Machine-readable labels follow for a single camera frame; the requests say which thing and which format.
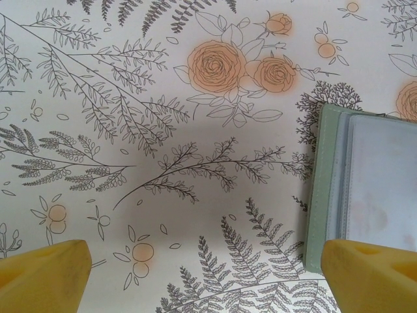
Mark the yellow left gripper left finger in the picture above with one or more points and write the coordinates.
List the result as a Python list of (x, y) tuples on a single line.
[(42, 280)]

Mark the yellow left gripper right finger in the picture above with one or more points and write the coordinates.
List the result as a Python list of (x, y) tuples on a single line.
[(365, 283)]

